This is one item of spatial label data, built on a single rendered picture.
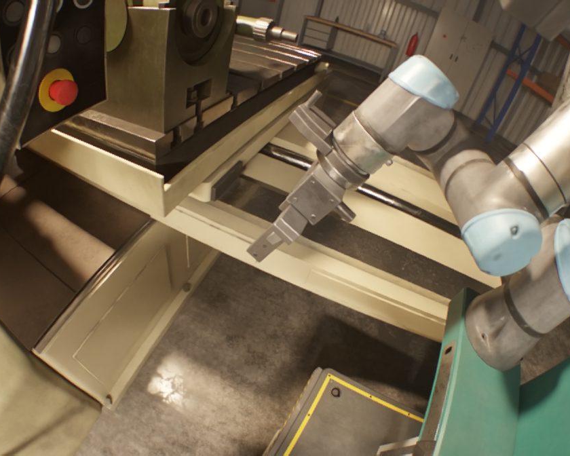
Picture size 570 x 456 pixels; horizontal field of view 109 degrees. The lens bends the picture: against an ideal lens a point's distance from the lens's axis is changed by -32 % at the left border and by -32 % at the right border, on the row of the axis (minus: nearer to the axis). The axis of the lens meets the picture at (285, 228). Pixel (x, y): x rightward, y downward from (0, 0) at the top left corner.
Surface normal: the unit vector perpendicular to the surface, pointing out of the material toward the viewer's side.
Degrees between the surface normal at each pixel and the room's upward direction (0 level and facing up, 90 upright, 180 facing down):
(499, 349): 72
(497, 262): 88
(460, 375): 0
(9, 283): 0
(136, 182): 90
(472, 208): 83
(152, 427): 0
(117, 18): 90
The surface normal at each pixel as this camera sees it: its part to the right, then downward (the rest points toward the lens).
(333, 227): 0.22, -0.69
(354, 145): -0.48, 0.35
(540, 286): -0.96, -0.02
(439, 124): 0.16, 0.41
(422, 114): -0.02, 0.69
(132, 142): -0.35, 0.61
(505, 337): -0.70, 0.05
